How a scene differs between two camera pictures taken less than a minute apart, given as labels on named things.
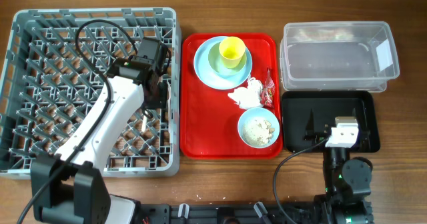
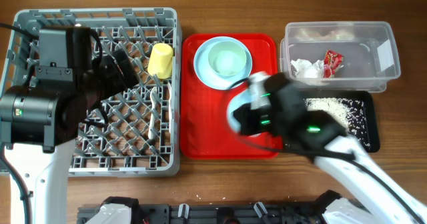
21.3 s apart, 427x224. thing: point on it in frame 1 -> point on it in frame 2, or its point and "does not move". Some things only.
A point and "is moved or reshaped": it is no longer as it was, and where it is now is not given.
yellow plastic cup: (232, 49) is moved or reshaped
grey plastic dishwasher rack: (53, 95) does not move
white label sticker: (384, 55) does not move
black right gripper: (309, 133) -> (250, 125)
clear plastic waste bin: (347, 56) does not move
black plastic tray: (308, 117) does not move
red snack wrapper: (268, 91) is moved or reshaped
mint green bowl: (216, 63) does not move
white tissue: (249, 97) is moved or reshaped
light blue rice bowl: (258, 127) is moved or reshaped
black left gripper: (161, 100) -> (117, 83)
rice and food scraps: (257, 131) is moved or reshaped
